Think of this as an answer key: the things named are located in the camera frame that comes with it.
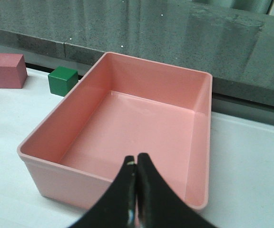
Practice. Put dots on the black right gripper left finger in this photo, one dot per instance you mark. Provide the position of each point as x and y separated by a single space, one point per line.
117 206

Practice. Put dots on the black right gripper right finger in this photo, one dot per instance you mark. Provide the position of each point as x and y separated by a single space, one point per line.
158 204

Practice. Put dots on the pink plastic bin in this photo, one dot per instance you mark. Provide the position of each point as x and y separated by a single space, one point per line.
124 106

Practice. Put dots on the right green cube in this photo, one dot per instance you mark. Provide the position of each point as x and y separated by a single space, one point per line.
62 80

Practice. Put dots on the pink cube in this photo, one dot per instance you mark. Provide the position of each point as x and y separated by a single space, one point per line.
13 73

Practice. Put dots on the grey stone ledge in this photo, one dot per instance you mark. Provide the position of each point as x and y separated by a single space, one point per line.
236 47

